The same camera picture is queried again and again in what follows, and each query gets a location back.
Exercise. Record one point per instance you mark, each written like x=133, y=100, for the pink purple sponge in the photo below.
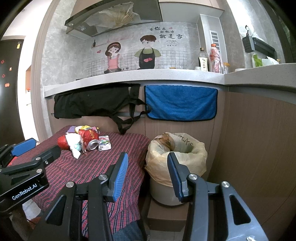
x=71, y=129

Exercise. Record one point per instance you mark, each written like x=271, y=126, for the dark sauce bottle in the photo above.
x=203, y=60

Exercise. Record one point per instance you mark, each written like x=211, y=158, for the red plastic bottle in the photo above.
x=215, y=60

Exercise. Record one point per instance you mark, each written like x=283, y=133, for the brown cardboard box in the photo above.
x=166, y=218

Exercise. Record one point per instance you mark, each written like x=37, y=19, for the Kleenex tissue pack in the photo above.
x=104, y=143

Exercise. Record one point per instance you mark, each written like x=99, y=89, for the yellow snack wrapper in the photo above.
x=86, y=127

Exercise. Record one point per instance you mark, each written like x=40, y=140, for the dark entrance door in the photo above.
x=11, y=130

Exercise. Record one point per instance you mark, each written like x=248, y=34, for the red crushed drink can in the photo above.
x=89, y=139

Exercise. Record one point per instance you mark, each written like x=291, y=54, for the black wall rack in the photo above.
x=252, y=44

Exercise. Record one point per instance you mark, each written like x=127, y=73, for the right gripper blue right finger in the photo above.
x=178, y=174

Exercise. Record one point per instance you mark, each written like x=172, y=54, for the green white package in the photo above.
x=260, y=62

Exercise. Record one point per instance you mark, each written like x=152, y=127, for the cartoon couple wall sticker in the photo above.
x=158, y=46

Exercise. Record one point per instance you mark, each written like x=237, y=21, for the blue hanging towel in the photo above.
x=180, y=103

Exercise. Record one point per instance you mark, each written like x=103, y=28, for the small glass jar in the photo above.
x=226, y=68

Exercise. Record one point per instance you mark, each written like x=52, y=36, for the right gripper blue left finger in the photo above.
x=116, y=177

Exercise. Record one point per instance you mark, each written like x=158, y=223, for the red round wrapper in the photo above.
x=62, y=143

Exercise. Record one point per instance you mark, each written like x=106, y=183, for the black hanging bag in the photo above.
x=120, y=102

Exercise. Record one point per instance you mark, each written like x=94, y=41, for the white bowl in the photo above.
x=239, y=69

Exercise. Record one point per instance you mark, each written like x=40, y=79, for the range hood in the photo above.
x=104, y=16

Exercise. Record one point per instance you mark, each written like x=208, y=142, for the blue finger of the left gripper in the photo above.
x=48, y=156
x=23, y=147

